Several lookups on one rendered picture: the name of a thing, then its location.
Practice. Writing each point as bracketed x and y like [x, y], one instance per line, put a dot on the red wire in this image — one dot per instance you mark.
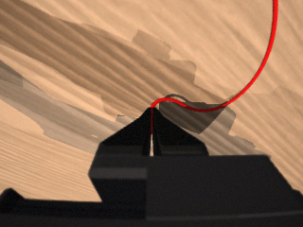
[273, 33]

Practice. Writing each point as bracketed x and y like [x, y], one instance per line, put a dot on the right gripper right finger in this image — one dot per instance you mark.
[173, 140]

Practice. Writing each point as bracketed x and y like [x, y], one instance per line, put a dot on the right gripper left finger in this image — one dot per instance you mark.
[132, 139]

